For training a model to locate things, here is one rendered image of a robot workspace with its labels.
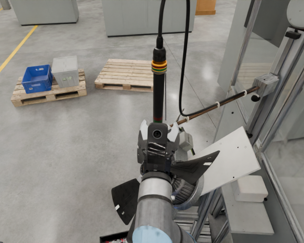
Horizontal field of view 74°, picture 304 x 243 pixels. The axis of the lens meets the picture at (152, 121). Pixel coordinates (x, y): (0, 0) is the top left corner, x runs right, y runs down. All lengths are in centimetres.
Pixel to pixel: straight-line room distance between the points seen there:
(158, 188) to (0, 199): 250
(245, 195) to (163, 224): 102
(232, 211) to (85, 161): 188
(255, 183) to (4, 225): 231
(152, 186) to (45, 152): 265
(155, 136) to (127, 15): 590
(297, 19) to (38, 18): 774
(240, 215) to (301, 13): 107
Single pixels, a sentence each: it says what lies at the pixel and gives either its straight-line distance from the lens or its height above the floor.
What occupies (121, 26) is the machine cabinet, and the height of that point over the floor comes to 30.
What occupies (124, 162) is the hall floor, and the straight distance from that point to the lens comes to 261.
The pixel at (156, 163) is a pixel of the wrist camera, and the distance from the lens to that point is 48.
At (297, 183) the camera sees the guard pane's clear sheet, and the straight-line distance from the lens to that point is 130.
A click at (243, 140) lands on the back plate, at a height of 135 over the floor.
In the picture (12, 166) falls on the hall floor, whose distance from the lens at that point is 308.
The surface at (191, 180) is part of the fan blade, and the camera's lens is 79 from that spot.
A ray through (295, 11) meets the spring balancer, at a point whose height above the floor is 186.
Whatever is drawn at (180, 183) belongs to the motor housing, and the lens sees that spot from 107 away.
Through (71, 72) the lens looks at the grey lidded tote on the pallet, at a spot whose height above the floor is 43.
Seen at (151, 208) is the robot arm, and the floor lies 169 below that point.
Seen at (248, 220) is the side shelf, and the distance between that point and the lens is 143.
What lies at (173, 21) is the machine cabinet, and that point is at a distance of 655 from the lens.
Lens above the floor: 207
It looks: 42 degrees down
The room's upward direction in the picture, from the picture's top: straight up
